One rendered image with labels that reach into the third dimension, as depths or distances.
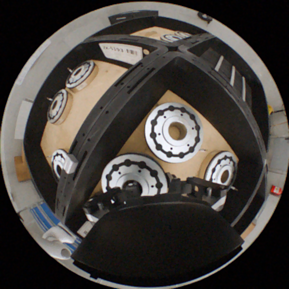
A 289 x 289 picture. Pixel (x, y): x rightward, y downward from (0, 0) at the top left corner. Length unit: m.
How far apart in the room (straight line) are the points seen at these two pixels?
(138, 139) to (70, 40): 3.24
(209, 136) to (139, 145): 0.15
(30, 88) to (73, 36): 1.67
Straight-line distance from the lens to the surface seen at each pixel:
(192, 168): 0.21
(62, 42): 3.19
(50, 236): 0.45
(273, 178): 3.17
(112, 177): 0.15
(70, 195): 0.15
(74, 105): 0.29
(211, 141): 0.23
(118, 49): 0.23
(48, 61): 3.06
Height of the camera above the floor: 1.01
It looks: 87 degrees down
